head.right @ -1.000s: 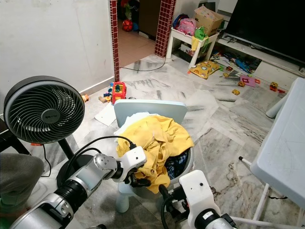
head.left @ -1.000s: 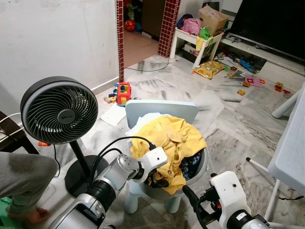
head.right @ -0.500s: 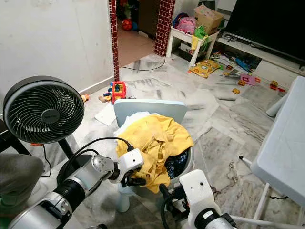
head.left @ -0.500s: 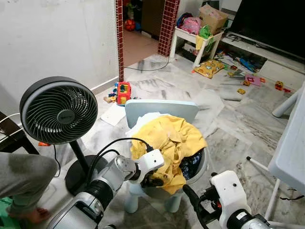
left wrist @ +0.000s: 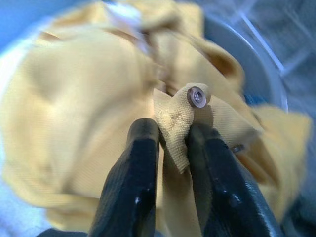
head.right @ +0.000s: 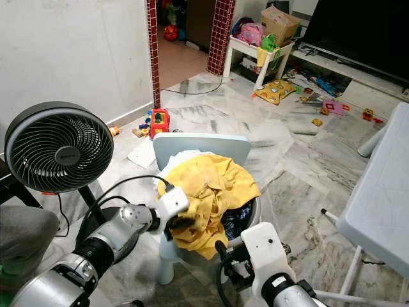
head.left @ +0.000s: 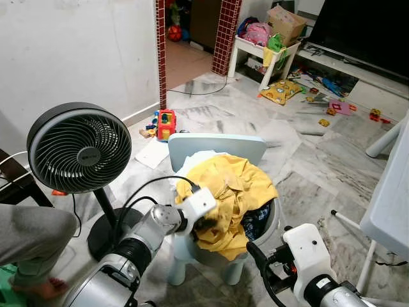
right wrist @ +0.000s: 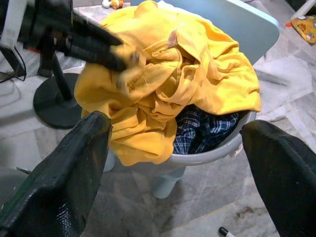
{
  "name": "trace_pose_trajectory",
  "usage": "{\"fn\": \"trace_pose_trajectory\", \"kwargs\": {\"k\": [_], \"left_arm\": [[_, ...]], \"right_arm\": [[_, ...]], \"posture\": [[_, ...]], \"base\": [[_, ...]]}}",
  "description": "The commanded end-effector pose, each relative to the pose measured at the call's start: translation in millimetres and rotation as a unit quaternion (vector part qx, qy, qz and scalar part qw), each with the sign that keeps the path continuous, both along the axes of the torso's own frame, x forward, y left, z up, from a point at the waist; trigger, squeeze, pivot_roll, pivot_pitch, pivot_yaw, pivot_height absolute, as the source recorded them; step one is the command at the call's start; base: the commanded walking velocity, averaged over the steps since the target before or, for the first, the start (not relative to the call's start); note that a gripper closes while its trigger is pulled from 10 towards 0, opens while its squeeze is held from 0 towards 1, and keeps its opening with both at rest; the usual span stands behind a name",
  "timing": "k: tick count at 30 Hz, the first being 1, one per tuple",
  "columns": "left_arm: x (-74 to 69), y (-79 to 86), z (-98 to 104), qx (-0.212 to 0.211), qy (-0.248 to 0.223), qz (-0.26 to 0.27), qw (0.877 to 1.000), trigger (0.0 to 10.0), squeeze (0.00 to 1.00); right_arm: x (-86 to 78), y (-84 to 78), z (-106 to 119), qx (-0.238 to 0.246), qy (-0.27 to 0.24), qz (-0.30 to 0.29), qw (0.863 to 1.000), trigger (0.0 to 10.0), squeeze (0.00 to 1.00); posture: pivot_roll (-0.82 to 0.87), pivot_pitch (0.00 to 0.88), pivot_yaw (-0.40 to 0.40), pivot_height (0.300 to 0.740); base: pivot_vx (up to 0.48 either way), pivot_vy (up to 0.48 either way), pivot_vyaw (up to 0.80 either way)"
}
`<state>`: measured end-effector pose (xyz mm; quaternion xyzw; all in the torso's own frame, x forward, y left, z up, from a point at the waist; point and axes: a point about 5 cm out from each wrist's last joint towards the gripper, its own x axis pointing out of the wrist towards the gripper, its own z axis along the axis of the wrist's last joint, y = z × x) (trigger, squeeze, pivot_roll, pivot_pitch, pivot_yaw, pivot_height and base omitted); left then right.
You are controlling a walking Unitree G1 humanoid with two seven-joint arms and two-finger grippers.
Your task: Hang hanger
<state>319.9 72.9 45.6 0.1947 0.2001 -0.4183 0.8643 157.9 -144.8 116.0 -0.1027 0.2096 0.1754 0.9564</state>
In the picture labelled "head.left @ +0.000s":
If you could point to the person's leg grey trousers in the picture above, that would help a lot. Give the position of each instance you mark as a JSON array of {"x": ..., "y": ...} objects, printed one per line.
[{"x": 35, "y": 236}]

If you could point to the dark patterned garment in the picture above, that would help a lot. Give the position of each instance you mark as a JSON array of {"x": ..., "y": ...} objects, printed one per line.
[{"x": 257, "y": 222}]

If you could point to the pale plastic child chair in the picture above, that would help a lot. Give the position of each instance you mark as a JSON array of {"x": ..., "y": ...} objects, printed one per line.
[{"x": 217, "y": 146}]

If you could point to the pink toy tile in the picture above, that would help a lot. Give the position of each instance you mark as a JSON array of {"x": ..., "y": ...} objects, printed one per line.
[{"x": 342, "y": 107}]

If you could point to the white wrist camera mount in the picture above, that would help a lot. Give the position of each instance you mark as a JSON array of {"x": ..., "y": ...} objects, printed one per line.
[
  {"x": 310, "y": 249},
  {"x": 199, "y": 204}
]

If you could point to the black standing fan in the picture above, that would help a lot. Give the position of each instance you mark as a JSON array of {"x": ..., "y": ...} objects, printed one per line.
[{"x": 80, "y": 150}]

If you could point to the white paper sheet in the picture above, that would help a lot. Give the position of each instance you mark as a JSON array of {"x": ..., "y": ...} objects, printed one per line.
[{"x": 152, "y": 153}]

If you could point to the black television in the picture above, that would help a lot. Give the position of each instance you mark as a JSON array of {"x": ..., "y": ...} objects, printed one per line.
[{"x": 364, "y": 32}]

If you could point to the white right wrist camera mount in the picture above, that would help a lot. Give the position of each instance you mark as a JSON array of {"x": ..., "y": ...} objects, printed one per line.
[{"x": 310, "y": 249}]

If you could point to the brown cardboard box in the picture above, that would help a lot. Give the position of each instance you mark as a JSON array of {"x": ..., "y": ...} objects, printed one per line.
[{"x": 287, "y": 22}]

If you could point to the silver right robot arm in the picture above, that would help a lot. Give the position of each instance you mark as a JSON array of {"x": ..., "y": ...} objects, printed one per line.
[{"x": 342, "y": 295}]

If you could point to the orange toy block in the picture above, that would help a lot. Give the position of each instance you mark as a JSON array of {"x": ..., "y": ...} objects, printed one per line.
[{"x": 323, "y": 121}]

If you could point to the pale blue folding table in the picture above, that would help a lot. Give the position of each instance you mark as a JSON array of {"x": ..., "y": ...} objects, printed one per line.
[{"x": 390, "y": 198}]

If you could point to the yellow patterned cushion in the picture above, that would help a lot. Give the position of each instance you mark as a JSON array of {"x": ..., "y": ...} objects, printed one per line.
[{"x": 281, "y": 93}]

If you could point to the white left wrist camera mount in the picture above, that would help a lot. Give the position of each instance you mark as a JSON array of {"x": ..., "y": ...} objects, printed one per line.
[{"x": 199, "y": 204}]

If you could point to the small white kids table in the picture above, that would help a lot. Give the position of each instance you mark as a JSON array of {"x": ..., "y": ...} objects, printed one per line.
[{"x": 246, "y": 48}]

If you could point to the pink bag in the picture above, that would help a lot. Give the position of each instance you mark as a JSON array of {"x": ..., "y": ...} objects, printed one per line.
[{"x": 259, "y": 33}]

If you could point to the yellow garment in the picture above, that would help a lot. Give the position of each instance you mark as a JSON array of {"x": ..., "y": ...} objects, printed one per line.
[{"x": 236, "y": 185}]

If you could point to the red ball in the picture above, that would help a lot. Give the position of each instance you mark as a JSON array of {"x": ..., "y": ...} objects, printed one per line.
[{"x": 174, "y": 32}]

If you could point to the green toy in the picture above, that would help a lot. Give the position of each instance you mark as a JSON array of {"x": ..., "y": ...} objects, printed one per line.
[{"x": 276, "y": 46}]

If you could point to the red toy truck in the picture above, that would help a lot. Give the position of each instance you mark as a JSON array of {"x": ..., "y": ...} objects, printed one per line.
[{"x": 166, "y": 125}]

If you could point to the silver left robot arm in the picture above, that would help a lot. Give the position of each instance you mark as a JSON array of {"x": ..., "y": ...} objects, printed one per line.
[{"x": 147, "y": 230}]

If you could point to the white television console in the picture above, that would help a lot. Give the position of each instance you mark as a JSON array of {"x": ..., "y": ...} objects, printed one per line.
[{"x": 377, "y": 89}]

